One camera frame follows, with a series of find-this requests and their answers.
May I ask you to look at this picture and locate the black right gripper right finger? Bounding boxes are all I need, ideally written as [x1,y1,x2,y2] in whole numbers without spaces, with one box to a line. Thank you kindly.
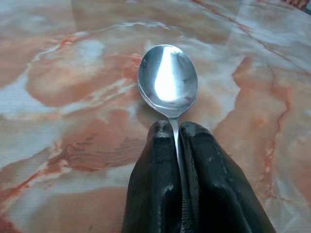
[179,121,276,233]

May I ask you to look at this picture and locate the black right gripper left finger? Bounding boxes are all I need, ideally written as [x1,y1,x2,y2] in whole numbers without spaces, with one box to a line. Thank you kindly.
[121,120,183,233]

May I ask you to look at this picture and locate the silver metal spoon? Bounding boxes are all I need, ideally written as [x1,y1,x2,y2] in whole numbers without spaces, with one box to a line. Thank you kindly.
[137,44,199,233]

